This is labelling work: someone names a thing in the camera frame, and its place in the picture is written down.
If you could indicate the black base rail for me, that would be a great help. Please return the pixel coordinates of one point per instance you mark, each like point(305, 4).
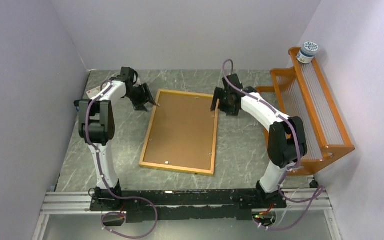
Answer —
point(164, 205)

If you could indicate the brown frame backing board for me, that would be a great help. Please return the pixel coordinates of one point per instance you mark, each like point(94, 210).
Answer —
point(182, 129)

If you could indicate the orange wooden rack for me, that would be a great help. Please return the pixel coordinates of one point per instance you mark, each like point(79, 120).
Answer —
point(302, 90)

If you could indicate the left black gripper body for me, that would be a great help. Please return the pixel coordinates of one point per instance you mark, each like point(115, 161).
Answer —
point(138, 97)

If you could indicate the small blue white jar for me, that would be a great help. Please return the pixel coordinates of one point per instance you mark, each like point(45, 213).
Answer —
point(307, 52)

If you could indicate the small staples box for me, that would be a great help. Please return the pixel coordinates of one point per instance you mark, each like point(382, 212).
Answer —
point(94, 91)

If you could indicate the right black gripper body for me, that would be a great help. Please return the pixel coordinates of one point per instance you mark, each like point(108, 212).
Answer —
point(225, 106)

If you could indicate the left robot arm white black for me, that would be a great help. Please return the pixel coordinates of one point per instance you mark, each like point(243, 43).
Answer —
point(96, 126)

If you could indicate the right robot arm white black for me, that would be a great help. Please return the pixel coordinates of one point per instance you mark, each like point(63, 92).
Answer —
point(286, 144)

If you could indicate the aluminium extrusion frame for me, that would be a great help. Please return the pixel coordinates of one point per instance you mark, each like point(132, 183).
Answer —
point(77, 203)

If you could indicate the yellow wooden picture frame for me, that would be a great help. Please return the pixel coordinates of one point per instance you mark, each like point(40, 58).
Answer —
point(178, 170)

